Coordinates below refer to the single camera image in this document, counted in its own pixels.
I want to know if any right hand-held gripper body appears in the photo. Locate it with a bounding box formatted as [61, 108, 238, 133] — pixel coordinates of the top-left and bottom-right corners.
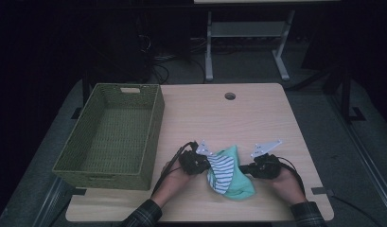
[250, 139, 283, 180]

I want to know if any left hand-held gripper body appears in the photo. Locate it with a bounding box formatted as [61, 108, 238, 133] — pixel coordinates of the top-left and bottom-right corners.
[177, 139, 214, 176]

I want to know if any mint green knit garment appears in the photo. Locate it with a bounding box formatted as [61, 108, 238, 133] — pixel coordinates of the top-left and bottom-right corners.
[209, 145, 256, 201]

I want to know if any blue striped white garment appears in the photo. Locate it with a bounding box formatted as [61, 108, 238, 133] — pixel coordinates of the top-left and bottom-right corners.
[206, 153, 236, 195]

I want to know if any person's left hand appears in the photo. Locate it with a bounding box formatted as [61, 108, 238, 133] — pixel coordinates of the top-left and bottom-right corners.
[156, 160, 196, 201]

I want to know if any person's right hand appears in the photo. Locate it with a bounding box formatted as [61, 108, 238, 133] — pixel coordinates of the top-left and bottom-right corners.
[270, 168, 306, 200]

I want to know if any grey tape strip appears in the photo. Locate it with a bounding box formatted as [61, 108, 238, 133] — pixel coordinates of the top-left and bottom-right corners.
[310, 186, 335, 197]

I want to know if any green woven basket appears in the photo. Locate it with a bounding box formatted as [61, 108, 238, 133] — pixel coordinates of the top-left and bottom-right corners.
[52, 82, 166, 191]

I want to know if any black metal stand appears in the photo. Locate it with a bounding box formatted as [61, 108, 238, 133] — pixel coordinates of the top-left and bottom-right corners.
[289, 62, 367, 124]

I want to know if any white metal stand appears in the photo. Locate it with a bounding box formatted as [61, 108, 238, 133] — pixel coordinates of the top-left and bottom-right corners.
[203, 9, 296, 82]

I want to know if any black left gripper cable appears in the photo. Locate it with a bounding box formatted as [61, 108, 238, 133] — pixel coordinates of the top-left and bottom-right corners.
[151, 141, 199, 197]

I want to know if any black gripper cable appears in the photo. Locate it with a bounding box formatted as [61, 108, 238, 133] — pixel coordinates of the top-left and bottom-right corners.
[151, 141, 199, 197]
[277, 156, 308, 198]

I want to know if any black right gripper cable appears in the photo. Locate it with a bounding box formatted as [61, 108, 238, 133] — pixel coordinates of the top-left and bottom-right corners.
[277, 156, 308, 198]

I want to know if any black floor cable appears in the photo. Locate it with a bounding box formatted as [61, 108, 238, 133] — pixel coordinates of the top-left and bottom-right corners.
[331, 194, 386, 227]

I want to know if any bundle of floor cables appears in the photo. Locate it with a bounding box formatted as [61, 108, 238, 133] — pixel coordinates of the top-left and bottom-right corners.
[137, 31, 208, 84]

